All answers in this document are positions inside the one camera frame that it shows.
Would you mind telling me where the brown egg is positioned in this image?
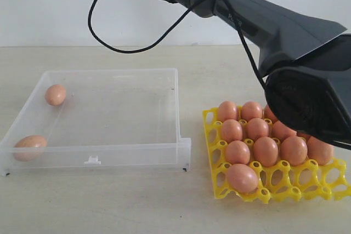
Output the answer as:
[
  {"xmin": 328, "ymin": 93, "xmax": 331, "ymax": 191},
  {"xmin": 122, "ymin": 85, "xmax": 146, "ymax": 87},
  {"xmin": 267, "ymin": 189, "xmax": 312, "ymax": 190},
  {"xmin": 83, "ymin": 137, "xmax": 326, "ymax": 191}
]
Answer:
[
  {"xmin": 264, "ymin": 105, "xmax": 278, "ymax": 123},
  {"xmin": 241, "ymin": 101, "xmax": 263, "ymax": 121},
  {"xmin": 226, "ymin": 164, "xmax": 258, "ymax": 193},
  {"xmin": 218, "ymin": 101, "xmax": 239, "ymax": 122},
  {"xmin": 307, "ymin": 136, "xmax": 334, "ymax": 165},
  {"xmin": 225, "ymin": 140, "xmax": 251, "ymax": 165},
  {"xmin": 271, "ymin": 121, "xmax": 297, "ymax": 141},
  {"xmin": 253, "ymin": 136, "xmax": 279, "ymax": 167},
  {"xmin": 280, "ymin": 136, "xmax": 308, "ymax": 166},
  {"xmin": 297, "ymin": 132, "xmax": 311, "ymax": 141},
  {"xmin": 45, "ymin": 84, "xmax": 66, "ymax": 106},
  {"xmin": 246, "ymin": 118, "xmax": 269, "ymax": 141},
  {"xmin": 220, "ymin": 119, "xmax": 243, "ymax": 143}
]

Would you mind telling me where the clear plastic tray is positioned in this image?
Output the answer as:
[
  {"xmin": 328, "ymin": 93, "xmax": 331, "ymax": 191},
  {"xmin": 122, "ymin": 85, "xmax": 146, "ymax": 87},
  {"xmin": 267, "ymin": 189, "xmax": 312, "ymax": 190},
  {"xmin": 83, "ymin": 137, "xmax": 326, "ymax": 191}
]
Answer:
[{"xmin": 1, "ymin": 69, "xmax": 191, "ymax": 175}]

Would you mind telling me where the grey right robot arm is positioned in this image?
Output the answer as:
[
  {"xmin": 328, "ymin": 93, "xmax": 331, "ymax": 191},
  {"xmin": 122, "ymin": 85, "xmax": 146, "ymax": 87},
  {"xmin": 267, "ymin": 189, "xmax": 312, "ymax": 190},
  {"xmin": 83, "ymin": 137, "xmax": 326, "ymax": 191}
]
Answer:
[{"xmin": 163, "ymin": 0, "xmax": 350, "ymax": 149}]

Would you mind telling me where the yellow plastic egg rack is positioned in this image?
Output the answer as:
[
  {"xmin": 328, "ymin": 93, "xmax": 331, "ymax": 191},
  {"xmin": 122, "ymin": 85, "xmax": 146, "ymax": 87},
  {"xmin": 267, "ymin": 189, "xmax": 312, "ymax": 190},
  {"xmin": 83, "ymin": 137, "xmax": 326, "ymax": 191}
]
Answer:
[{"xmin": 202, "ymin": 107, "xmax": 350, "ymax": 204}]

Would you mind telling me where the brown egg front left corner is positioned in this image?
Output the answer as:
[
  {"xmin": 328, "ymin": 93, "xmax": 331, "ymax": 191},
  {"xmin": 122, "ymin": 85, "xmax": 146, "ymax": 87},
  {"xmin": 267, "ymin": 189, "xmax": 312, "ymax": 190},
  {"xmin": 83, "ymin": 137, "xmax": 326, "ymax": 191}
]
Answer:
[{"xmin": 13, "ymin": 135, "xmax": 47, "ymax": 162}]

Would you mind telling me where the black cable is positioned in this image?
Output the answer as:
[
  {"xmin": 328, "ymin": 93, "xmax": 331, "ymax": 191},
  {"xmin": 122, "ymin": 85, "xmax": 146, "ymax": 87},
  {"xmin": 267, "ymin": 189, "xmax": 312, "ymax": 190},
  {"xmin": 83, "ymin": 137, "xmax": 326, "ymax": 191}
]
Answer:
[{"xmin": 87, "ymin": 0, "xmax": 351, "ymax": 150}]

